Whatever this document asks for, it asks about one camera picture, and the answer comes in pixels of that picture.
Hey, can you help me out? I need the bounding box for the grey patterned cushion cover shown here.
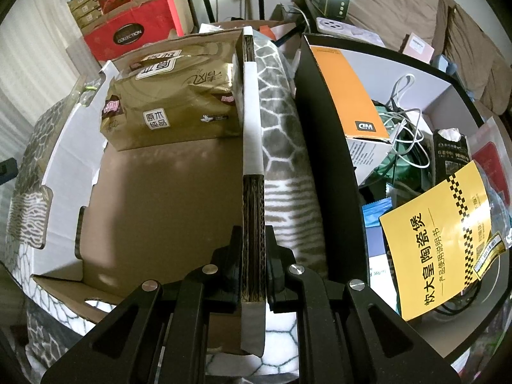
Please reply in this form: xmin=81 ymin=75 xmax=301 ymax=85
xmin=0 ymin=36 xmax=332 ymax=384

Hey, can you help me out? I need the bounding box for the white cable bundle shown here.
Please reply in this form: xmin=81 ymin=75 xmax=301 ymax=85
xmin=374 ymin=74 xmax=435 ymax=171

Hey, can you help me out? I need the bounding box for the white and brown cardboard box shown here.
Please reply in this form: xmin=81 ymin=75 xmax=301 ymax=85
xmin=30 ymin=27 xmax=267 ymax=357

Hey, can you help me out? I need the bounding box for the white curtain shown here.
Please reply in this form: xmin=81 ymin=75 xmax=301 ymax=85
xmin=0 ymin=0 xmax=101 ymax=161

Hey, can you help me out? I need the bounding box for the yellow booklet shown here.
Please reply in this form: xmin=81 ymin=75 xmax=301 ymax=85
xmin=378 ymin=160 xmax=507 ymax=322

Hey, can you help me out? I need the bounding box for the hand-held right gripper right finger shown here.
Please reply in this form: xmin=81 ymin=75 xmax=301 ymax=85
xmin=265 ymin=225 xmax=473 ymax=384

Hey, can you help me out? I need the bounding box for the clear bag with red label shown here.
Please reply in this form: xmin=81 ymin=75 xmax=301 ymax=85
xmin=468 ymin=122 xmax=512 ymax=249

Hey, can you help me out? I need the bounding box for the pink small box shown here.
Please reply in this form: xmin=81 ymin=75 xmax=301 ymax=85
xmin=402 ymin=33 xmax=435 ymax=63

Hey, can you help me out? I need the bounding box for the orange and white box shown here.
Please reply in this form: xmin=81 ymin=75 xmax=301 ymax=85
xmin=310 ymin=45 xmax=395 ymax=187

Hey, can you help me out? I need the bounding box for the black snack packet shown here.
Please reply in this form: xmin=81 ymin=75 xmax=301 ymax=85
xmin=433 ymin=128 xmax=471 ymax=177

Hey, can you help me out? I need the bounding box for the black storage box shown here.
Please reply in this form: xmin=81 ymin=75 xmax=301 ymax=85
xmin=294 ymin=33 xmax=512 ymax=369

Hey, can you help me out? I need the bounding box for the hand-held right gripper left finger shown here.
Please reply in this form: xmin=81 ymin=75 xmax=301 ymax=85
xmin=40 ymin=226 xmax=243 ymax=384

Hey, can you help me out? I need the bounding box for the gold tissue pack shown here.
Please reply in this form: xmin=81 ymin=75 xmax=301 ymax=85
xmin=99 ymin=40 xmax=241 ymax=152

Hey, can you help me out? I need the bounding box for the brown bedding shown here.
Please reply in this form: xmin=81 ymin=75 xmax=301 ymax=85
xmin=294 ymin=0 xmax=512 ymax=117

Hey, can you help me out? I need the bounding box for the red cupcake print box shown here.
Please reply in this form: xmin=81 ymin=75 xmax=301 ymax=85
xmin=82 ymin=0 xmax=189 ymax=63

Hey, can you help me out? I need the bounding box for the stack of tan boxes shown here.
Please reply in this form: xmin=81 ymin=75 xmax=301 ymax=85
xmin=66 ymin=0 xmax=105 ymax=29

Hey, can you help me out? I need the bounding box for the light blue packet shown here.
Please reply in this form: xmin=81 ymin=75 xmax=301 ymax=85
xmin=362 ymin=198 xmax=397 ymax=257

